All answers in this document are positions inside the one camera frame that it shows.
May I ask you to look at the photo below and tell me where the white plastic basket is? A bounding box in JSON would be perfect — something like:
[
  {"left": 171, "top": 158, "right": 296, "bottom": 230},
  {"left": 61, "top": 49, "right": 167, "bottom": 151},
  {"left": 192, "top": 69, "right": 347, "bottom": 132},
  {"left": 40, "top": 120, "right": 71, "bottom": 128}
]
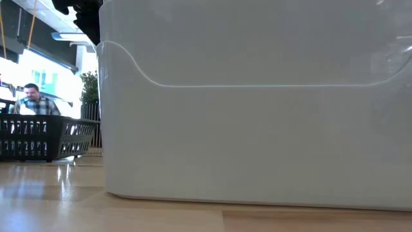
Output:
[
  {"left": 98, "top": 0, "right": 412, "bottom": 88},
  {"left": 95, "top": 40, "right": 412, "bottom": 213}
]

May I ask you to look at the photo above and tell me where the green plant in ribbed pot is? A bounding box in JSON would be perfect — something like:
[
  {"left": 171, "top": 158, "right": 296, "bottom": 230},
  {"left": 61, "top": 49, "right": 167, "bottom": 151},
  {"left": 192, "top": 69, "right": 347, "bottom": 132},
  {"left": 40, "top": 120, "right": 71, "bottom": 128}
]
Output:
[{"left": 79, "top": 70, "right": 103, "bottom": 149}]

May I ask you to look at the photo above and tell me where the person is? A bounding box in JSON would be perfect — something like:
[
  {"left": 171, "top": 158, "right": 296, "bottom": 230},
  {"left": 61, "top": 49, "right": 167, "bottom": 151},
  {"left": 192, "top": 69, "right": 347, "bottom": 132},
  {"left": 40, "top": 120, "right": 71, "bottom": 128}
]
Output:
[{"left": 8, "top": 82, "right": 62, "bottom": 116}]

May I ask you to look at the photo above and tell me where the black perforated plastic basket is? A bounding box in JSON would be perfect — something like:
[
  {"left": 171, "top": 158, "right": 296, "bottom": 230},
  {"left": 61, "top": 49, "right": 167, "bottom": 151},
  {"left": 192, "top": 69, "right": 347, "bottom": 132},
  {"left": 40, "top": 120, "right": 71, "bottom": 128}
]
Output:
[{"left": 0, "top": 113, "right": 100, "bottom": 163}]

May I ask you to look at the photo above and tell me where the yellow cable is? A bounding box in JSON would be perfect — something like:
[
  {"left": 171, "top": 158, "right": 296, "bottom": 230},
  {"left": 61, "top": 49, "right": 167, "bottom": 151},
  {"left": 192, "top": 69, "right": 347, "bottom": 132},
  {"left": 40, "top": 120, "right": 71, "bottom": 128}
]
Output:
[
  {"left": 26, "top": 0, "right": 38, "bottom": 50},
  {"left": 0, "top": 11, "right": 7, "bottom": 59}
]

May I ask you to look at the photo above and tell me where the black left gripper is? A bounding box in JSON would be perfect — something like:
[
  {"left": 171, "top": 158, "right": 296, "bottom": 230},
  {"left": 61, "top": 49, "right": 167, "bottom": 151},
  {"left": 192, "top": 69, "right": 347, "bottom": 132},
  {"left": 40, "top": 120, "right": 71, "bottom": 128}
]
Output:
[{"left": 51, "top": 0, "right": 104, "bottom": 46}]

